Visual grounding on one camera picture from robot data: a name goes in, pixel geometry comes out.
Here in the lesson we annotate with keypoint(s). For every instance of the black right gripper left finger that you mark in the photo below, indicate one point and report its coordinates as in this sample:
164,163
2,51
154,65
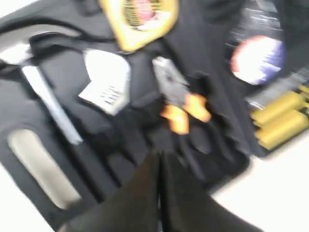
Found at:
134,208

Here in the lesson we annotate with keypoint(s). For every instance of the yellow screwdriver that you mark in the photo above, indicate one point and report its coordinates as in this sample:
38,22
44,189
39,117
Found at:
282,129
291,100

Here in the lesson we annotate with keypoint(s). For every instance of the yellow screwdriver right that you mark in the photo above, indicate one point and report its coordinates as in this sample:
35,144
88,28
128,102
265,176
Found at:
282,129

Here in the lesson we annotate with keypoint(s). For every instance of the black adjustable wrench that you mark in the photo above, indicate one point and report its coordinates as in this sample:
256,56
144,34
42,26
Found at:
110,76

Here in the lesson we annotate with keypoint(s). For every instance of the yellow screwdriver left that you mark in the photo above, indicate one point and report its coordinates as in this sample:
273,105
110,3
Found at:
291,100

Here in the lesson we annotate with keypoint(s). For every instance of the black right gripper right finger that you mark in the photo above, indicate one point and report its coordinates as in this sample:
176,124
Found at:
186,207

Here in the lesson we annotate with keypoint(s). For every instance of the yellow tape measure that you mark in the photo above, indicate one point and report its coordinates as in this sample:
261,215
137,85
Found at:
136,23

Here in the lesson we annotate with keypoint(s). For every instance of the black plastic tool case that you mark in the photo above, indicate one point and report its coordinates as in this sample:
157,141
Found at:
200,44

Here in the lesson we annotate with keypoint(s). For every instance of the orange handled pliers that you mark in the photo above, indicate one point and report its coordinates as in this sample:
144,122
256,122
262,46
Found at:
180,101

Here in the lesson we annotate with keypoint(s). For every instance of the electrical tape roll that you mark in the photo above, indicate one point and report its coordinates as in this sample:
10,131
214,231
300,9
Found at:
257,59

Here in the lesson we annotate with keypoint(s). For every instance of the steel claw hammer black grip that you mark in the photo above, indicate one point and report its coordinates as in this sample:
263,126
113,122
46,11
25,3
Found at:
16,42

